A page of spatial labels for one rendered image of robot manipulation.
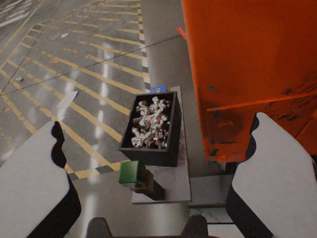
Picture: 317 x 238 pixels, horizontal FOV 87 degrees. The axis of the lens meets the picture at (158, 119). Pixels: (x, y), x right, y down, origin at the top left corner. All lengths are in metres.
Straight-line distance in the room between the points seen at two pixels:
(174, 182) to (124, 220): 0.58
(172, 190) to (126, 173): 0.21
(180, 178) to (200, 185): 0.33
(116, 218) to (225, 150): 0.81
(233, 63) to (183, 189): 0.37
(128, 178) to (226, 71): 0.23
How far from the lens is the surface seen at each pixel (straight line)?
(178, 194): 0.49
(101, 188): 1.14
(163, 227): 0.96
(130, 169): 0.31
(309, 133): 0.38
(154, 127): 0.44
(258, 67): 0.21
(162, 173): 0.52
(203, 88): 0.21
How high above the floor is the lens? 0.93
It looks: 51 degrees down
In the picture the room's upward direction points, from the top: 26 degrees counter-clockwise
